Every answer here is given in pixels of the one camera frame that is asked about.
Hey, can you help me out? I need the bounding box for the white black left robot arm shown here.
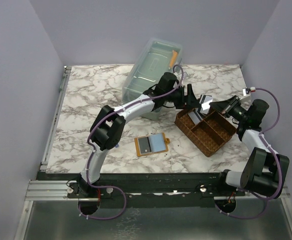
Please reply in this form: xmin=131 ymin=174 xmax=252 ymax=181
xmin=79 ymin=72 xmax=201 ymax=198

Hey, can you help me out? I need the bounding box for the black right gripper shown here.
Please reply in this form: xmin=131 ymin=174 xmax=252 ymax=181
xmin=210 ymin=95 xmax=249 ymax=123

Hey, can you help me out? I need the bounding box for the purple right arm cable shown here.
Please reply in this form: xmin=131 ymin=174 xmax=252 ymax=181
xmin=218 ymin=87 xmax=286 ymax=219

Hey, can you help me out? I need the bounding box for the clear plastic storage box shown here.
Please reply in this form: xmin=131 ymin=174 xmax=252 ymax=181
xmin=122 ymin=37 xmax=183 ymax=122

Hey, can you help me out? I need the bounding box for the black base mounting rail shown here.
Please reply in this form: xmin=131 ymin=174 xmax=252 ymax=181
xmin=27 ymin=172 xmax=236 ymax=209

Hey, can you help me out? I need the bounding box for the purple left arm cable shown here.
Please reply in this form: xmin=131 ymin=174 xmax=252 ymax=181
xmin=80 ymin=64 xmax=185 ymax=221

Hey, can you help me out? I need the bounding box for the tan card holder wallet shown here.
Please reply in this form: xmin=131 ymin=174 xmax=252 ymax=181
xmin=134 ymin=132 xmax=170 ymax=157

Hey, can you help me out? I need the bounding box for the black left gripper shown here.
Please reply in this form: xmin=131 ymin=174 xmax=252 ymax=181
xmin=164 ymin=84 xmax=200 ymax=110

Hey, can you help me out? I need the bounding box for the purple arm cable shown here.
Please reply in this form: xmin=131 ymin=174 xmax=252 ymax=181
xmin=80 ymin=64 xmax=185 ymax=221
xmin=218 ymin=87 xmax=286 ymax=219

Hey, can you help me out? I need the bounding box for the silver credit card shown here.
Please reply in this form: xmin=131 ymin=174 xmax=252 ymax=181
xmin=198 ymin=94 xmax=213 ymax=115

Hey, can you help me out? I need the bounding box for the grey credit card stack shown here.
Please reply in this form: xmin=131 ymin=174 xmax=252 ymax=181
xmin=188 ymin=111 xmax=203 ymax=125

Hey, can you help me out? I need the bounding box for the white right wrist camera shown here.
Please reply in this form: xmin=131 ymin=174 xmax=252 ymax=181
xmin=240 ymin=87 xmax=256 ymax=103

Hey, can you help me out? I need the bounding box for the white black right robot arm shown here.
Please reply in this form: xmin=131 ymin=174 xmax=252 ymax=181
xmin=209 ymin=95 xmax=289 ymax=200

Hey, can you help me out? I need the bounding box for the orange utility knife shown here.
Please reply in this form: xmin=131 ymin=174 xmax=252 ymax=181
xmin=169 ymin=50 xmax=178 ymax=69

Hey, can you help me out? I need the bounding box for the brown woven divided basket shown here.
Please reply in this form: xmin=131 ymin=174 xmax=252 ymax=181
xmin=175 ymin=109 xmax=236 ymax=157

